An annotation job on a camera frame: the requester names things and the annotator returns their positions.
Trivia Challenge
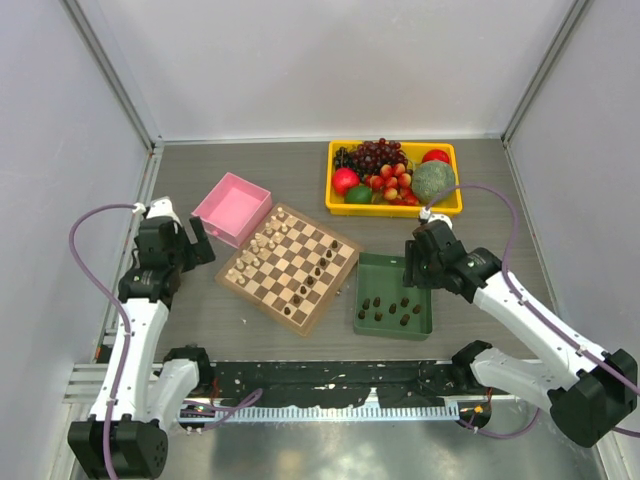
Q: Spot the green piece tray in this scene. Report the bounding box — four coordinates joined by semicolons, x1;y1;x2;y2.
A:
353;252;432;341

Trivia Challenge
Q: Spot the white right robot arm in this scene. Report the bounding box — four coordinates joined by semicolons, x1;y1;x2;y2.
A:
403;209;638;447

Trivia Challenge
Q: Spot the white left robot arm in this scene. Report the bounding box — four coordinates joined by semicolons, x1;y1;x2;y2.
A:
67;197;215;479

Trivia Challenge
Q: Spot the pink open box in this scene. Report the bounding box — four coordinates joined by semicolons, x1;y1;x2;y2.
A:
192;172;272;248

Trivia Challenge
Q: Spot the yellow fruit tray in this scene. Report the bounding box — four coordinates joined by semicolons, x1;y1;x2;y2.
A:
325;138;459;218

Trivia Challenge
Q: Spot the green cantaloupe melon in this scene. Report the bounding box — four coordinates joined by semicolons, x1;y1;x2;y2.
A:
411;160;456;204

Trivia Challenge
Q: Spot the red cherry pile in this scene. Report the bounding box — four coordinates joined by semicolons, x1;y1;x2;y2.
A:
364;162;419;206

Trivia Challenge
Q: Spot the wooden chessboard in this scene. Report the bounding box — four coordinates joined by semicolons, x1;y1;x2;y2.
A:
216;203;363;336

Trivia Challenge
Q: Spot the green lime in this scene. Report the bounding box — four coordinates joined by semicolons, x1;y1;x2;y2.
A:
345;185;373;205

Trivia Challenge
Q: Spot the red apple right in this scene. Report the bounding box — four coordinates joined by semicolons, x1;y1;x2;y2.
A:
422;149;450;164

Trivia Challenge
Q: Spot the red apple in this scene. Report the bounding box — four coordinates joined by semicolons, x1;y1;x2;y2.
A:
422;149;450;164
331;167;360;196

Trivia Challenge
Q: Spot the red apple left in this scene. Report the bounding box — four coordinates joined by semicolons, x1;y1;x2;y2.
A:
331;167;360;196

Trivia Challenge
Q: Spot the dark grape bunch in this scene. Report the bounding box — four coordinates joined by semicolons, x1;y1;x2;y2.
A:
333;138;408;174

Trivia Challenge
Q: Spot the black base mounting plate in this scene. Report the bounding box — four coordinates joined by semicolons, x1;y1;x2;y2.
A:
94;359;514;409

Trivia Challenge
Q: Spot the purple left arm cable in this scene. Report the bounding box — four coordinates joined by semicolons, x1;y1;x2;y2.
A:
68;202;144;480

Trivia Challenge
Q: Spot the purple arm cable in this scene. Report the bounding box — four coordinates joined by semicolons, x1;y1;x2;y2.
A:
68;202;144;480
418;182;640;439

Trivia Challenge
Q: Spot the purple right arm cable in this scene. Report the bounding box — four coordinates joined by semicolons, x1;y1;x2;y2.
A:
418;182;640;439

